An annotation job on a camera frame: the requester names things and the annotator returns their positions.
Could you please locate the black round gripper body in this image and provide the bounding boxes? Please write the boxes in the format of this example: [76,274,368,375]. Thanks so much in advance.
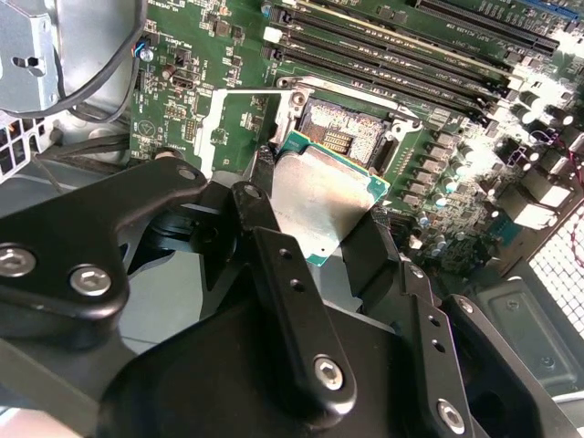
[98,298,428,438]

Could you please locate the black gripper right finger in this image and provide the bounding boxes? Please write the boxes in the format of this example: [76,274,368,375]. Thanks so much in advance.
[341,204,562,438]

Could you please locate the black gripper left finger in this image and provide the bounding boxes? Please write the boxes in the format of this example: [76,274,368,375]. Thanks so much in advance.
[0,154,360,419]

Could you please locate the metal socket cover frame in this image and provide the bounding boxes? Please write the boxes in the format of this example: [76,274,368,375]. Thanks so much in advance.
[194,87,296,178]

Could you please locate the silver CPU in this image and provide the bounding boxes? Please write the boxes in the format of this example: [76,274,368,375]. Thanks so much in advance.
[268,130,392,268]

